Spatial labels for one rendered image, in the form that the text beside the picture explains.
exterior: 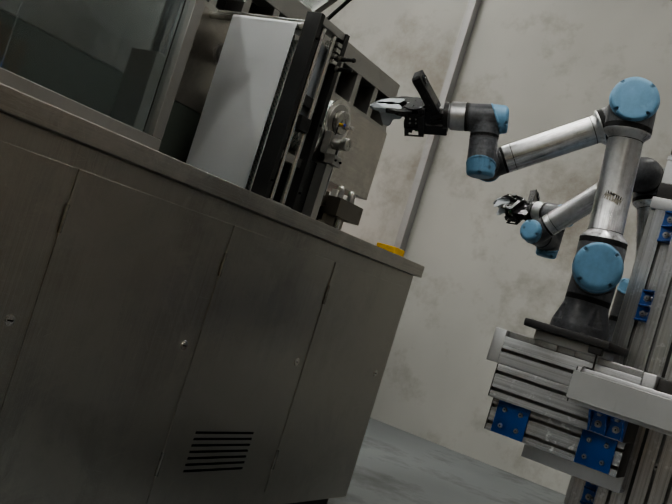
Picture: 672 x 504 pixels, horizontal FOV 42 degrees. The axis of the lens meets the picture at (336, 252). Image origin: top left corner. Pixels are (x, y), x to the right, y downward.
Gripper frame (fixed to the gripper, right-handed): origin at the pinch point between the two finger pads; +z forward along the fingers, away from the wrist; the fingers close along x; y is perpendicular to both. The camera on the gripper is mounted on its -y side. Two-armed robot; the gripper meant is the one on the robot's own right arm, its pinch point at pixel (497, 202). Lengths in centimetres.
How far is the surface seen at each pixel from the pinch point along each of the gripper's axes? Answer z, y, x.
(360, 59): 49, -1, -60
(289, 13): 31, 33, -94
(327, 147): -6, 64, -62
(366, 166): 58, 10, -16
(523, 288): 119, -104, 147
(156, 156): -63, 137, -108
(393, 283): -19, 69, -17
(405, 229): 199, -94, 109
